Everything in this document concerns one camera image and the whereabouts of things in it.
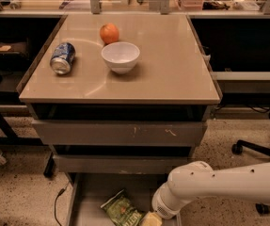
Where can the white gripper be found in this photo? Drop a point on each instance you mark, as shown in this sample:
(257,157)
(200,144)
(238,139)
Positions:
(163,207)

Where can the green jalapeno chip bag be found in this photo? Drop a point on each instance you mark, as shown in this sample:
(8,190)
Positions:
(122,211)

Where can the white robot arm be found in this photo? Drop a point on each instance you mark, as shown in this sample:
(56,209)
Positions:
(198,180)

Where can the open bottom grey drawer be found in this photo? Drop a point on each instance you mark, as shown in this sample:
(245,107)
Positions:
(90,191)

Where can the middle grey drawer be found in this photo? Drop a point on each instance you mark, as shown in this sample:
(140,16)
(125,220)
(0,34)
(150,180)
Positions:
(118,164)

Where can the top grey drawer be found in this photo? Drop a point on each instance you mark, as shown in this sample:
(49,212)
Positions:
(120,133)

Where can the grey drawer cabinet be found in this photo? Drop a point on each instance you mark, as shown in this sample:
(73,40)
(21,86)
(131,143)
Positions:
(121,100)

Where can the black office chair base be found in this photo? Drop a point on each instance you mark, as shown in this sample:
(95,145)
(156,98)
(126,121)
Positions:
(263,148)

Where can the white ceramic bowl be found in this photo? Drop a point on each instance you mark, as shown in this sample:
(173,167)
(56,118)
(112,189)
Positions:
(120,57)

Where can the blue soda can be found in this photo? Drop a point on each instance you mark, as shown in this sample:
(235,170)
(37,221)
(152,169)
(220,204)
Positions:
(62,58)

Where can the orange fruit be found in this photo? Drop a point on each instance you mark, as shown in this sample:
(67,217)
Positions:
(109,33)

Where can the dark box with label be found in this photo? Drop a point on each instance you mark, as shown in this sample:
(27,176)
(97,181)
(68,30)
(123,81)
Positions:
(14,49)

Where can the black table leg frame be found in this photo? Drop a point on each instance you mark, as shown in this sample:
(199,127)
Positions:
(11,137)

